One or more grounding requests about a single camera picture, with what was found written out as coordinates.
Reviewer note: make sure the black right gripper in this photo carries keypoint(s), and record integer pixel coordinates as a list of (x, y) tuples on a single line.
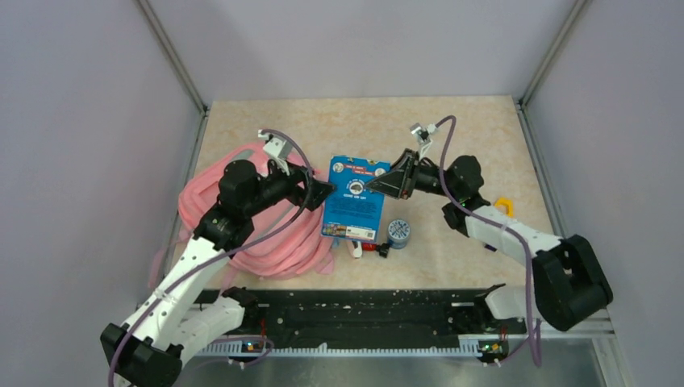
[(399, 184)]

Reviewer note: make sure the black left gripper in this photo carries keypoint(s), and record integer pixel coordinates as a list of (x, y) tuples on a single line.
[(314, 192)]

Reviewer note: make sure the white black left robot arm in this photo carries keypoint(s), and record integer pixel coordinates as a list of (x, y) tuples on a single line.
[(152, 346)]

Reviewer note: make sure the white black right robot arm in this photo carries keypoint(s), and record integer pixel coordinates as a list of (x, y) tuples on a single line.
[(564, 281)]

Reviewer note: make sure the blue slime jar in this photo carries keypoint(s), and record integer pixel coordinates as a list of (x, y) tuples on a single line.
[(399, 233)]

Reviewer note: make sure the red black stamp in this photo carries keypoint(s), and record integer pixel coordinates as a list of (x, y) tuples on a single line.
[(381, 249)]

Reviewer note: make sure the yellow triangular toy block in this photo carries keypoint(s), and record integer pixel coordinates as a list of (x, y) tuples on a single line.
[(506, 206)]

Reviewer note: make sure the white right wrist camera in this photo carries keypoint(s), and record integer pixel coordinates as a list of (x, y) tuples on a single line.
[(423, 136)]

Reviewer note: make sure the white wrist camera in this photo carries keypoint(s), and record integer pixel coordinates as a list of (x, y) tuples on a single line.
[(277, 148), (423, 136)]

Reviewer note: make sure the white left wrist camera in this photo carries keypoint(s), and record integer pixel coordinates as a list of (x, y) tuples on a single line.
[(277, 148)]

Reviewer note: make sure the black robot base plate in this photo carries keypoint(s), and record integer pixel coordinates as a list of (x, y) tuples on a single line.
[(251, 323)]

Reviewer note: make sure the aluminium frame rail left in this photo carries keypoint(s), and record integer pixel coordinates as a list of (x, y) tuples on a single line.
[(186, 156)]

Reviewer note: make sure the aluminium frame rail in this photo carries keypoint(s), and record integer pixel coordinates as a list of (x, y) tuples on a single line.
[(186, 156), (524, 112)]

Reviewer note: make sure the aluminium frame rail right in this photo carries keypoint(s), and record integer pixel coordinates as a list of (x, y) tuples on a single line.
[(524, 112)]

